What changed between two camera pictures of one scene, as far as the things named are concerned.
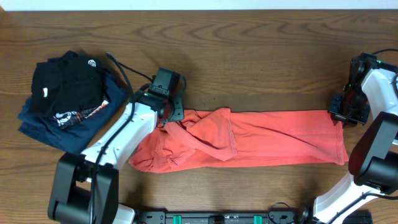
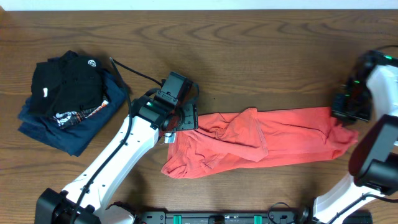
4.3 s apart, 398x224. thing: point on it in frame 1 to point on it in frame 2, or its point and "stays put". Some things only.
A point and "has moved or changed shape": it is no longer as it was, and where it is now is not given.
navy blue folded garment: (79, 136) stays put
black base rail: (272, 217) stays put
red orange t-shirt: (209, 137) has moved or changed shape
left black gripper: (177, 109) to (189, 116)
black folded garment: (71, 83) stays put
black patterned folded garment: (68, 118) stays put
